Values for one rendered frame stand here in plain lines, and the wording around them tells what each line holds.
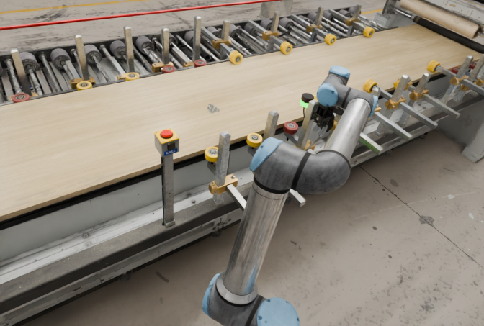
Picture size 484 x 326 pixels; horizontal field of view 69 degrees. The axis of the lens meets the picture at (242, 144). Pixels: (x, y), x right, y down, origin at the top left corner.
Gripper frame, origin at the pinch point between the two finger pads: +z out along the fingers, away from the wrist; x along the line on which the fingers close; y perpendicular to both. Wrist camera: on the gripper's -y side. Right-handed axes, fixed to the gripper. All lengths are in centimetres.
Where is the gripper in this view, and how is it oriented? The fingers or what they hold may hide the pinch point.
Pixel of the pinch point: (320, 134)
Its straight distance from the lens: 179.0
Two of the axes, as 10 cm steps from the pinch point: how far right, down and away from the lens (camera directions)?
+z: -1.3, 7.5, 6.4
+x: 5.5, 5.9, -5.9
